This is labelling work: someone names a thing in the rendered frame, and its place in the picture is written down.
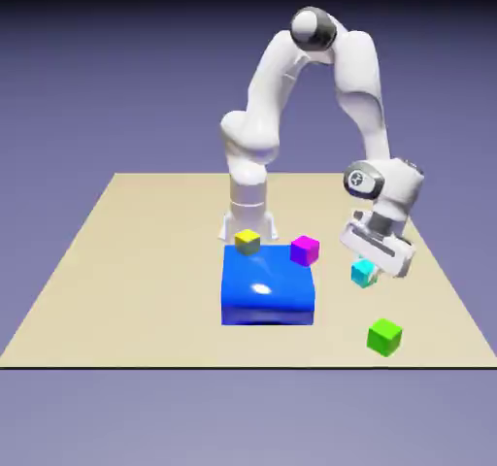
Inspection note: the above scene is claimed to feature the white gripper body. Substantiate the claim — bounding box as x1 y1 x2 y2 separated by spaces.
338 219 415 280

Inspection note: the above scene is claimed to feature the small cyan cube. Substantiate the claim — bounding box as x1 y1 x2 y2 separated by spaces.
349 258 379 289

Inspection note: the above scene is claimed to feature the small magenta cube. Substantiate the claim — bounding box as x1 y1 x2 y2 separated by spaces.
289 234 321 268

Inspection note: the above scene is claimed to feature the small green cube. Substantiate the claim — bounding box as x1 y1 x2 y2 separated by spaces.
365 317 404 358

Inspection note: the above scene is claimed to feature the small yellow cube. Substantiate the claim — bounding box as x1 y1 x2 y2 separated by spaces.
234 228 262 257

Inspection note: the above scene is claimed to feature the large blue box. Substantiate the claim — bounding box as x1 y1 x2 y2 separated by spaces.
220 243 315 326

